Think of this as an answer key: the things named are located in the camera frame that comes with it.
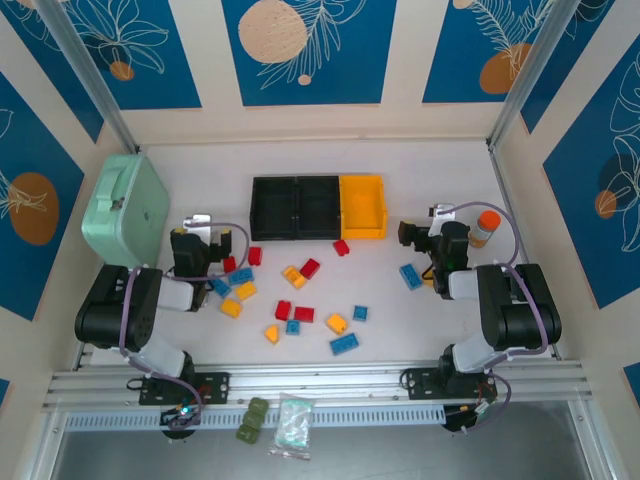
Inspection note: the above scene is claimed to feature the orange capped bottle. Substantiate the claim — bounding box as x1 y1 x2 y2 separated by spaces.
468 209 502 250

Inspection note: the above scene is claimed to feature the yellow plastic bin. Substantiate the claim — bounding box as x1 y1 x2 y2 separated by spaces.
339 173 389 241

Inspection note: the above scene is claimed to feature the mint green carry case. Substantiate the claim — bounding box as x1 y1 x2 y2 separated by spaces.
80 153 171 274

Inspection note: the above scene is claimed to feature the black plastic bin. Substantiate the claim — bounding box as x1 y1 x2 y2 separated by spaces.
249 174 300 242
295 174 345 241

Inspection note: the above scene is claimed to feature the base wiring bundle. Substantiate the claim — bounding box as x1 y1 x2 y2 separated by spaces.
444 398 502 437
159 403 202 442

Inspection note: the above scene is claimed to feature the clear plastic zip bag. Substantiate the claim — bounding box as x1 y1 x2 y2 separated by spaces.
268 393 315 461

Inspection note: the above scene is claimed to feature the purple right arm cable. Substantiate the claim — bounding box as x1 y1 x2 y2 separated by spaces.
437 200 549 436

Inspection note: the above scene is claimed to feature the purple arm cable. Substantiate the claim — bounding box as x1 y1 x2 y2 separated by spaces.
437 200 549 436
119 221 251 431

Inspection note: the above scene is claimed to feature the aluminium table side rail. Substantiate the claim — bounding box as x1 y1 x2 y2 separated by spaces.
72 344 96 371
487 144 561 360

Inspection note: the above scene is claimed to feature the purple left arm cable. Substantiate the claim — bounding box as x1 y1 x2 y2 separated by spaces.
119 221 251 431

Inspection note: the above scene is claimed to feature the blue floral wall panel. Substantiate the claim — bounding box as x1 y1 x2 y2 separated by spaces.
63 0 203 111
422 0 556 105
0 0 105 145
519 0 640 135
221 0 399 108
542 47 640 310
0 72 86 322

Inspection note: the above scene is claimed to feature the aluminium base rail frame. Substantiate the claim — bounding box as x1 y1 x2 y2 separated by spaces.
42 359 594 414

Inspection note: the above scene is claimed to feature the aluminium corner post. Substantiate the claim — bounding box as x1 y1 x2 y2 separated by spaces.
37 0 142 154
485 0 577 151

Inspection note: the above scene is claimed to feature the grey slotted cable duct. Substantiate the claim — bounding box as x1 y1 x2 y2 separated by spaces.
64 405 446 432

